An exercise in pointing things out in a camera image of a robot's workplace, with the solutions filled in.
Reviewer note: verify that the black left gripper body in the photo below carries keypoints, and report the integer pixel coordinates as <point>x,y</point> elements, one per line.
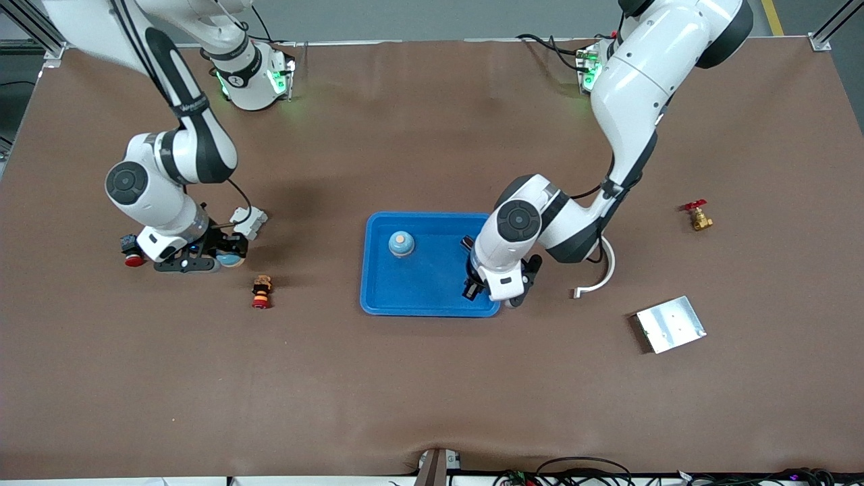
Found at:
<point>470,281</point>

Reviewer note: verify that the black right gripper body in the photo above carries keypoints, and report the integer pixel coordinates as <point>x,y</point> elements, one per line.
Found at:
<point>220,238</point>

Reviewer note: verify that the blue bell with cream button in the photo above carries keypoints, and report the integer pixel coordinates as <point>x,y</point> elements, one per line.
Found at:
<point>401,244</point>
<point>233,260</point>

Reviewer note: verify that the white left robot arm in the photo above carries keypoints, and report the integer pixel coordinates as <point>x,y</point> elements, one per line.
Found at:
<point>648,74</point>

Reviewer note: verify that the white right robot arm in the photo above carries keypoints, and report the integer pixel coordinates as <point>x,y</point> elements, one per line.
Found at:
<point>162,196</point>

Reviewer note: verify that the blue plastic tray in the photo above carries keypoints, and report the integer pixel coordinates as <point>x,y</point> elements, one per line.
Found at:
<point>432,287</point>

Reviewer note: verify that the white circuit breaker module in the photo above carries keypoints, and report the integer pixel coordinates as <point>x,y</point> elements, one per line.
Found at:
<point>255,219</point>

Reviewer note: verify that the red mushroom button black block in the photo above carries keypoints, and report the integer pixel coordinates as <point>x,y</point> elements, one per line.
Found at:
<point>128,246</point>

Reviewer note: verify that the brown table cover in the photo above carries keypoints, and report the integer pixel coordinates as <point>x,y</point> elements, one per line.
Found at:
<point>432,391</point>

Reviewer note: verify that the metal table clamp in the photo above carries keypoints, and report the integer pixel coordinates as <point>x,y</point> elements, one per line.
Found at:
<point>435,469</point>

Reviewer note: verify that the silver metal plate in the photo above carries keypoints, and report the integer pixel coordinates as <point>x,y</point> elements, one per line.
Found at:
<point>671,325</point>

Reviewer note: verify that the white curved plastic bracket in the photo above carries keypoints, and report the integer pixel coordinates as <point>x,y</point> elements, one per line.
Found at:
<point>611,270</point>

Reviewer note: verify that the aluminium frame profile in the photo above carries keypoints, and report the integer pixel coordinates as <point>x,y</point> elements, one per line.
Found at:
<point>52,57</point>
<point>820,44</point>

